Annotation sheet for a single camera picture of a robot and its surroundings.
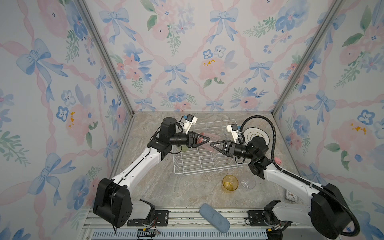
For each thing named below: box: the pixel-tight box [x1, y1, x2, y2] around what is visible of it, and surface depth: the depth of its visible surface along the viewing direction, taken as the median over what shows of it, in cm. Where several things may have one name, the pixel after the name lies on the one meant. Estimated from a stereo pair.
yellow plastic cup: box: [222, 174, 239, 192], surface depth 83 cm
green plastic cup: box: [181, 144, 190, 152], surface depth 69 cm
